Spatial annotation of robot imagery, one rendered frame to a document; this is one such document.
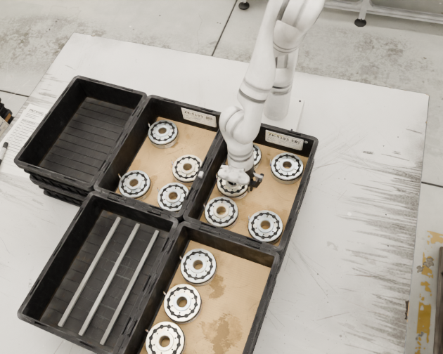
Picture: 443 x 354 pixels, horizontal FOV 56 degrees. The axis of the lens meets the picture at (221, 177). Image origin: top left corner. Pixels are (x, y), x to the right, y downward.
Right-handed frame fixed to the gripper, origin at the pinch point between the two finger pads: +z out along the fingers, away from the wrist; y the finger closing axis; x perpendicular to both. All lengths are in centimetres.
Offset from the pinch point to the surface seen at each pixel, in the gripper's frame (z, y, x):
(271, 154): 2.4, -5.0, -15.7
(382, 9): 71, -29, -190
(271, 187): 2.5, -8.4, -3.5
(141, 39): 85, 123, -134
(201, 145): 2.4, 18.9, -11.8
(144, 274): 2.7, 18.1, 35.7
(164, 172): 2.5, 26.9, 2.0
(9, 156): 15, 94, 8
